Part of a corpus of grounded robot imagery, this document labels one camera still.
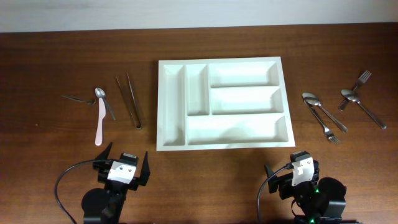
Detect small dark teaspoon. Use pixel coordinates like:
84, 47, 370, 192
62, 95, 96, 105

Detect silver teaspoon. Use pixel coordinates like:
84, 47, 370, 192
95, 87, 116, 120

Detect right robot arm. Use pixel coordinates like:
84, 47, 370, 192
264, 161, 346, 223

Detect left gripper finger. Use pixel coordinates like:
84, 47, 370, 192
138, 151, 150, 186
95, 142, 113, 160

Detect pink plastic knife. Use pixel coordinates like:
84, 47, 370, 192
95, 98, 106, 146

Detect silver fork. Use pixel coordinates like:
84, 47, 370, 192
303, 100, 340, 144
338, 70, 372, 111

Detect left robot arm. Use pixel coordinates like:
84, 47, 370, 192
81, 143, 150, 223

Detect white plastic cutlery tray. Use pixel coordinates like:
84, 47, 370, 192
156, 57, 295, 151

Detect silver tablespoon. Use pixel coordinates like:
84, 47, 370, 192
302, 92, 348, 133
341, 89, 387, 129

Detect long metal tweezers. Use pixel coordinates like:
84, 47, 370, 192
115, 73, 142, 129

